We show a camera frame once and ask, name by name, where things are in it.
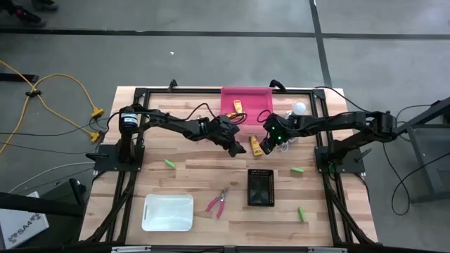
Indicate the pink translucent plastic bin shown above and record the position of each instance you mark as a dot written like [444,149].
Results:
[253,96]

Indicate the right arm's gripper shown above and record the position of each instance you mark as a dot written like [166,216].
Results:
[277,128]

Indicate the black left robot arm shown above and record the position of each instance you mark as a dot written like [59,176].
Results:
[168,123]

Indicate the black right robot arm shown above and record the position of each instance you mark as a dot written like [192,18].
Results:
[334,121]

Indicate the black stand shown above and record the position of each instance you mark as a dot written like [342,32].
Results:
[35,207]

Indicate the person's foot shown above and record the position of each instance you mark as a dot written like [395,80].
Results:
[24,15]

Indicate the white printed box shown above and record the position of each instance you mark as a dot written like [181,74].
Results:
[24,225]

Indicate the black frame clamp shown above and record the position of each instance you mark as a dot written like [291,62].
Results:
[172,85]
[277,84]

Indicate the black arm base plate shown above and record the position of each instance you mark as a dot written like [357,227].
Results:
[351,165]
[105,163]

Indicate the white plastic bin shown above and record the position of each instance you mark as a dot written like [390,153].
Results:
[168,212]

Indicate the black perforated plastic basket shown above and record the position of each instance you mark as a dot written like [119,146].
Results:
[260,188]

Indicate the white light bulb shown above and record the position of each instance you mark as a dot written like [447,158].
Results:
[300,108]

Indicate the silver bracket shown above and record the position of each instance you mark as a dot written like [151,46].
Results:
[327,250]
[130,249]

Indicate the green eraser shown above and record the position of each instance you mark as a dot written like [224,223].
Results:
[169,163]
[301,214]
[297,170]

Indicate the left arm's gripper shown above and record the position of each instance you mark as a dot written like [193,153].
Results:
[223,130]

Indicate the black floor bar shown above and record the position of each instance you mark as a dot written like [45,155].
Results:
[17,78]

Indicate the black side table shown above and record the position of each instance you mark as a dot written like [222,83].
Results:
[425,168]

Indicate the black aluminium table frame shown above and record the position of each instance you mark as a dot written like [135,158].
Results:
[193,91]

